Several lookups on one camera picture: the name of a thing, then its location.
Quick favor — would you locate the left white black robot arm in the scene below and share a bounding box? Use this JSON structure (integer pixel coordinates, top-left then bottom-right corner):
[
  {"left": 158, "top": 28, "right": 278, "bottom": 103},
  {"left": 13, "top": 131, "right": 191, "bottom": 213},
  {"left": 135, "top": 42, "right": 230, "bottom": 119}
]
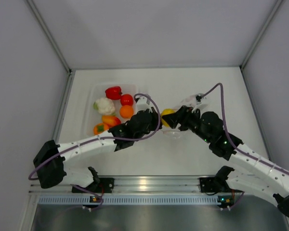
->
[{"left": 33, "top": 108, "right": 161, "bottom": 192}]

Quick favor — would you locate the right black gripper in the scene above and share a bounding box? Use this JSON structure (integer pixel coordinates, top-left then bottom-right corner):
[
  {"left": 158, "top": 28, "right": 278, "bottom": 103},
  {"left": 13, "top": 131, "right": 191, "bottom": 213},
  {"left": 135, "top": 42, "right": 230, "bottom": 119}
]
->
[{"left": 164, "top": 105, "right": 213, "bottom": 143}]

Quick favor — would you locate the white slotted cable duct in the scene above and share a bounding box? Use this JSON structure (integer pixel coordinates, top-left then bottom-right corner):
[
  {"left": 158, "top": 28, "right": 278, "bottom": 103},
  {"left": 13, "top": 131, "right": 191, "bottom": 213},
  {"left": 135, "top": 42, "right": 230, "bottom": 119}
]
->
[{"left": 38, "top": 194, "right": 234, "bottom": 205}]

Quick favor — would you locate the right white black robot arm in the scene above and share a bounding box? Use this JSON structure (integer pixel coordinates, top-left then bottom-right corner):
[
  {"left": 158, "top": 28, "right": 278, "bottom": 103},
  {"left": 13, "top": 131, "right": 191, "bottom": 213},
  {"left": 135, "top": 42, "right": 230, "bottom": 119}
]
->
[{"left": 162, "top": 106, "right": 289, "bottom": 218}]

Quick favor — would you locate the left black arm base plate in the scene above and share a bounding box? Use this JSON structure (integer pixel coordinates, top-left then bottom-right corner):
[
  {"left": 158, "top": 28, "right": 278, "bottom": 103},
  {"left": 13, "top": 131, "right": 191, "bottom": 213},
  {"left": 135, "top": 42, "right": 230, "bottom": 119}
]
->
[{"left": 85, "top": 177, "right": 115, "bottom": 193}]

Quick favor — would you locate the white plastic basket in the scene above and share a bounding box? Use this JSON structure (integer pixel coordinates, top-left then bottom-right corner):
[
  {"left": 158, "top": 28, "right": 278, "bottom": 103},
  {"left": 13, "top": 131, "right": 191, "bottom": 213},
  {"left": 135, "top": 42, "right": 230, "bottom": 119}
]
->
[{"left": 82, "top": 82, "right": 139, "bottom": 138}]

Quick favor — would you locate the clear zip top bag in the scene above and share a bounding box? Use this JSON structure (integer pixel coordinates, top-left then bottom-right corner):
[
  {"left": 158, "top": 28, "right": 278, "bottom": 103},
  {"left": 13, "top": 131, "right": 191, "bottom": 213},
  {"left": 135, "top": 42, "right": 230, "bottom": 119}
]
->
[{"left": 161, "top": 92, "right": 211, "bottom": 139}]

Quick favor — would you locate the fake red bell pepper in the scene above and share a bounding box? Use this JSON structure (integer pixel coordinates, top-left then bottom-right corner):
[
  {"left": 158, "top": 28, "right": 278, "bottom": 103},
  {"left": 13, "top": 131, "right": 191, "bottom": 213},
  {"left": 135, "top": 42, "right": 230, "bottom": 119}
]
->
[{"left": 105, "top": 86, "right": 122, "bottom": 100}]

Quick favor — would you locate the small yellow fake fruit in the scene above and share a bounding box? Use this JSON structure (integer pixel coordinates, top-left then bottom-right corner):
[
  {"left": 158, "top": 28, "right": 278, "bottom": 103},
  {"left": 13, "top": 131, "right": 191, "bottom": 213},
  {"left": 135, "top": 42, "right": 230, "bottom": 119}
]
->
[{"left": 161, "top": 109, "right": 175, "bottom": 128}]

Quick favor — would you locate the fake orange bell pepper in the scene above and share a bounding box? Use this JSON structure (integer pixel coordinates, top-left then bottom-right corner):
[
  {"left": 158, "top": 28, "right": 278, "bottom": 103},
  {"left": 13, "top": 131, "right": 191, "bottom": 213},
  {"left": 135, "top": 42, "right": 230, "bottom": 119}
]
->
[{"left": 93, "top": 123, "right": 109, "bottom": 135}]

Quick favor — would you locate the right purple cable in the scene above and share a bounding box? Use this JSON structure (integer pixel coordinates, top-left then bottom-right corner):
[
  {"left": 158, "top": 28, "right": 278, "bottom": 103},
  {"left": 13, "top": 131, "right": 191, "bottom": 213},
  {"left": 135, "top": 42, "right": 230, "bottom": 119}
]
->
[{"left": 202, "top": 83, "right": 289, "bottom": 180}]

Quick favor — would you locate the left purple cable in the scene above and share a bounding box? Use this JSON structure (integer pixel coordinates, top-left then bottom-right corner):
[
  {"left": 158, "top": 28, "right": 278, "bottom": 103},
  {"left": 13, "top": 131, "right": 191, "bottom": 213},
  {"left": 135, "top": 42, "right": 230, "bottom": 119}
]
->
[{"left": 28, "top": 93, "right": 162, "bottom": 181}]

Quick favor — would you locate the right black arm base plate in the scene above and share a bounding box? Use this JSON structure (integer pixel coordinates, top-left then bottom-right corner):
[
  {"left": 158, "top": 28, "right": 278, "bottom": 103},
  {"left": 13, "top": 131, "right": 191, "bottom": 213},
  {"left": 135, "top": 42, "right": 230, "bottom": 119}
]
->
[{"left": 199, "top": 177, "right": 221, "bottom": 195}]

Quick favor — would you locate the fake orange fruit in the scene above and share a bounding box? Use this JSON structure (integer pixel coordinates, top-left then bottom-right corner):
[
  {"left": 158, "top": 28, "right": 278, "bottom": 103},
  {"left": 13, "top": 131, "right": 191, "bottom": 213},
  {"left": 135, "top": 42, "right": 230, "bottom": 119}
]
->
[{"left": 119, "top": 105, "right": 134, "bottom": 119}]

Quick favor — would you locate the fake red strawberry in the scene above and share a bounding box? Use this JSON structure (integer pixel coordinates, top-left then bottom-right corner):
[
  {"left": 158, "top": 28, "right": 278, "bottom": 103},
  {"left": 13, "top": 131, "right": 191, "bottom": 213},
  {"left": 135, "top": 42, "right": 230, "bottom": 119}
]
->
[{"left": 102, "top": 115, "right": 121, "bottom": 127}]

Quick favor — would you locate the fake white cauliflower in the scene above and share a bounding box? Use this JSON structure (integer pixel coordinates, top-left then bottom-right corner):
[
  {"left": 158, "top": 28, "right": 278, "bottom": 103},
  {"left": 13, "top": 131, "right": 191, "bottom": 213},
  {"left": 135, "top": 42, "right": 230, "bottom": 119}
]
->
[{"left": 93, "top": 97, "right": 116, "bottom": 116}]

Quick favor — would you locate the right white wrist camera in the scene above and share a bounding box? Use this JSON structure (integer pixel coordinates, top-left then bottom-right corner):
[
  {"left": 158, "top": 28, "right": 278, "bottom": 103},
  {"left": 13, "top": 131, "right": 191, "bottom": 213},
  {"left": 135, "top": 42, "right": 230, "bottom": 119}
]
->
[{"left": 192, "top": 93, "right": 210, "bottom": 112}]

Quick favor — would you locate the purple cable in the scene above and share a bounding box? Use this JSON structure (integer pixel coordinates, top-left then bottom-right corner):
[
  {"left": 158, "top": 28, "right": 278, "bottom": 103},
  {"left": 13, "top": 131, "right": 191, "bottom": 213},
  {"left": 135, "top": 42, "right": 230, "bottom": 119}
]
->
[
  {"left": 28, "top": 93, "right": 162, "bottom": 181},
  {"left": 202, "top": 83, "right": 289, "bottom": 180}
]

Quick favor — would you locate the fake red tomato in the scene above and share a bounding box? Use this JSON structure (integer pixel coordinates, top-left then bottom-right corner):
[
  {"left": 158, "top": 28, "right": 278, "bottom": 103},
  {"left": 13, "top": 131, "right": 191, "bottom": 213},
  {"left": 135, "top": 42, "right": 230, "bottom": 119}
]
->
[{"left": 120, "top": 94, "right": 134, "bottom": 106}]

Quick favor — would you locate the aluminium mounting rail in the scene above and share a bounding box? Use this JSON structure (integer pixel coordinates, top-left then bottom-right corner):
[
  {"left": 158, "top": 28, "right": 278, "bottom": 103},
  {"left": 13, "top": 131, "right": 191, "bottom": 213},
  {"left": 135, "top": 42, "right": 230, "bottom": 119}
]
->
[{"left": 28, "top": 175, "right": 232, "bottom": 194}]

